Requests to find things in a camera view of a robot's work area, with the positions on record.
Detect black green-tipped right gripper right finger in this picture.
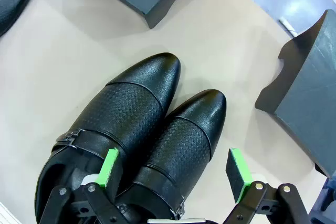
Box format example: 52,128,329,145
223,148,312,224

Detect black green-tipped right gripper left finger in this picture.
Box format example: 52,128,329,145
39,148,127,224

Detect black perforated monk-strap shoe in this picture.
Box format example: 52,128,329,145
115,89,227,221
35,52,182,224

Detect black pebbled leather buckle shoe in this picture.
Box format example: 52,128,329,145
0,0,41,37

